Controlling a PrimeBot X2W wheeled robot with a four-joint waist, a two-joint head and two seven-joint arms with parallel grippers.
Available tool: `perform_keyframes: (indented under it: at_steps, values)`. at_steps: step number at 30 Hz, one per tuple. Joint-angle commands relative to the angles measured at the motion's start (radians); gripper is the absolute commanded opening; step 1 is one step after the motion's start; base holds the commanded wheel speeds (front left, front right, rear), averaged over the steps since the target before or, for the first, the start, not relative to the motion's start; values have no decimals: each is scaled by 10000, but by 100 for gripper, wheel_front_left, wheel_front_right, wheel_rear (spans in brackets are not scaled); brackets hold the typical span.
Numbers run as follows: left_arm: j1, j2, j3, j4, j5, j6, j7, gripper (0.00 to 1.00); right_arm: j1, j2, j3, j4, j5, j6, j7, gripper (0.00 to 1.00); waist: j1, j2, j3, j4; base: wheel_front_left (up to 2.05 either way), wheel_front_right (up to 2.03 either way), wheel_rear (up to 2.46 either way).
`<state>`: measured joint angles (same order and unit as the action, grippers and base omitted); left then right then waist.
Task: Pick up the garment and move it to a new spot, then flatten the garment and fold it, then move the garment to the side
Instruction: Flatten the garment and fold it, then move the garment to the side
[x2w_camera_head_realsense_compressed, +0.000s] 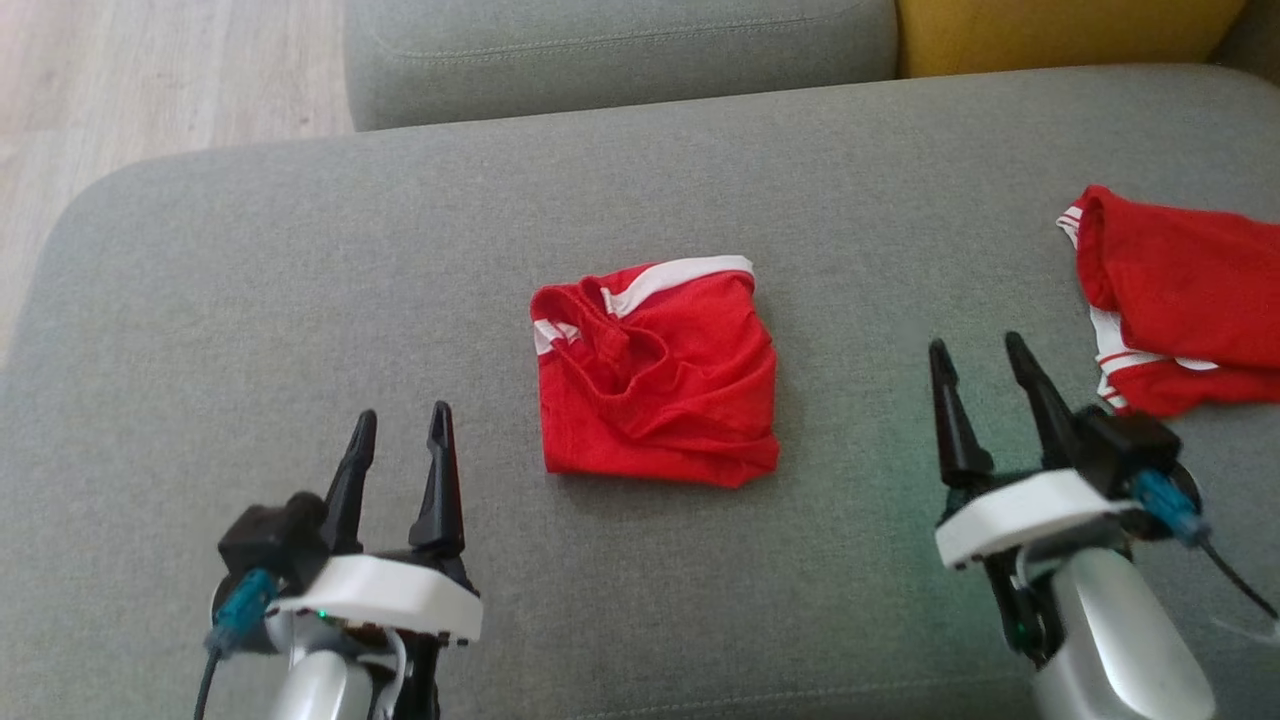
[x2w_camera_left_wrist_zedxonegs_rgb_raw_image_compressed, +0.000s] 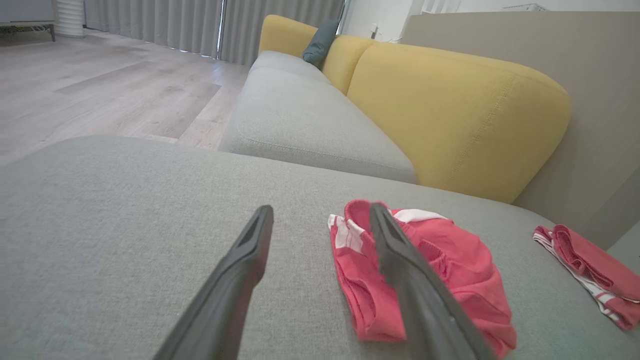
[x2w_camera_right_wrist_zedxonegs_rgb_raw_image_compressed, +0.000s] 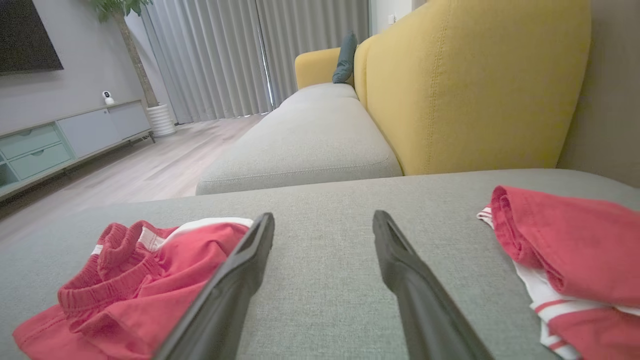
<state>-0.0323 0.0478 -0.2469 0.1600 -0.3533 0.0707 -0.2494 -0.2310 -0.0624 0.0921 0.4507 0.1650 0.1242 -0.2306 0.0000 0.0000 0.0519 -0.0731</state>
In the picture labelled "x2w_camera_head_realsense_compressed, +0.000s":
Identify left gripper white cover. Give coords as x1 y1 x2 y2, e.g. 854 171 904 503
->
265 402 483 720

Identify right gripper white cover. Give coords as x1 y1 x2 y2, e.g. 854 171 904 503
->
928 332 1141 666

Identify red Bulls 23 jersey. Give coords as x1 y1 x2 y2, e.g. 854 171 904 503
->
1057 185 1280 419

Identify red shorts with white band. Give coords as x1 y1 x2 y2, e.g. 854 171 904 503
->
530 256 782 490

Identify grey fabric sofa seat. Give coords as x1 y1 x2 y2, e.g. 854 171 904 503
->
0 65 1280 720

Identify yellow sofa cushion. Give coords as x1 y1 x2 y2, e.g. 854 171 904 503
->
896 0 1251 80

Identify grey sofa back cushion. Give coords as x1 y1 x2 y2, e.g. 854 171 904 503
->
343 0 900 132

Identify right camera cable blue plug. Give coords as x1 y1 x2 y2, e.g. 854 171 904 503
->
1130 470 1280 623

